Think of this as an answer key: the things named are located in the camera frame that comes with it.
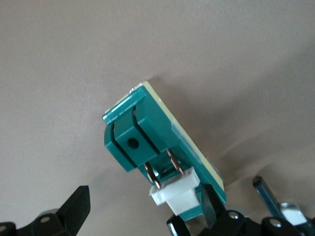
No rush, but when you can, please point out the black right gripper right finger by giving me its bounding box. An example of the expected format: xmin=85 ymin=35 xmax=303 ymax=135
xmin=166 ymin=183 xmax=306 ymax=236

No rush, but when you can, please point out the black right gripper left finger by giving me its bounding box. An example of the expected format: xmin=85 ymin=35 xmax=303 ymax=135
xmin=0 ymin=185 xmax=91 ymax=236

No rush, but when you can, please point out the green load switch white handle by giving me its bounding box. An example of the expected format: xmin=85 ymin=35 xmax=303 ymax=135
xmin=101 ymin=80 xmax=227 ymax=224

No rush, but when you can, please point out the dark blue metal rod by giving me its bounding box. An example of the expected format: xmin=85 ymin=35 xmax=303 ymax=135
xmin=252 ymin=176 xmax=310 ymax=228

